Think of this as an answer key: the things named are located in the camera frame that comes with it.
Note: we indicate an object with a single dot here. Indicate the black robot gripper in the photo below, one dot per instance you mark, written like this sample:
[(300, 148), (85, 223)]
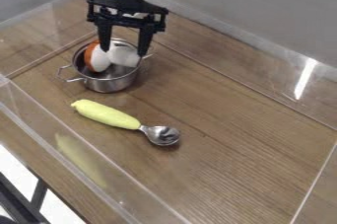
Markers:
[(136, 14)]

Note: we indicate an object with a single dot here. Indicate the red and white toy mushroom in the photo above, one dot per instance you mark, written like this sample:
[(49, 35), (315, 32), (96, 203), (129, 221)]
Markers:
[(121, 55)]

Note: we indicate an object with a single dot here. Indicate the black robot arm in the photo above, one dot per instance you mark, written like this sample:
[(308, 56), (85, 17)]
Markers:
[(135, 14)]

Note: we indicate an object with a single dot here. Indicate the silver metal pot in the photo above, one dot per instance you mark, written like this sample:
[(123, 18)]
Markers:
[(109, 81)]

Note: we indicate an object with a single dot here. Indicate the spoon with yellow handle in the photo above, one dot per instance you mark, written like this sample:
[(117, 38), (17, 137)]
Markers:
[(160, 135)]

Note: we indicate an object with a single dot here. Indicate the black metal table frame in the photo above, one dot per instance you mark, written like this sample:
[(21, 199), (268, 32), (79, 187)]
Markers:
[(23, 210)]

